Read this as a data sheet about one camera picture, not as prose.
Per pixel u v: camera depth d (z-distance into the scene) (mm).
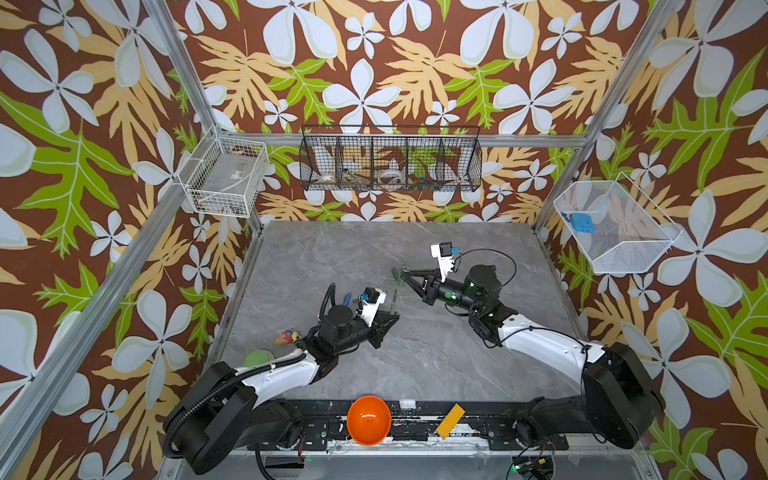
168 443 392
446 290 678
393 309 752
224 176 862
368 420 760
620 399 419
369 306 696
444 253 674
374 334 703
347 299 689
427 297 675
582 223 862
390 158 973
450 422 760
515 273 593
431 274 688
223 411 420
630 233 782
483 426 755
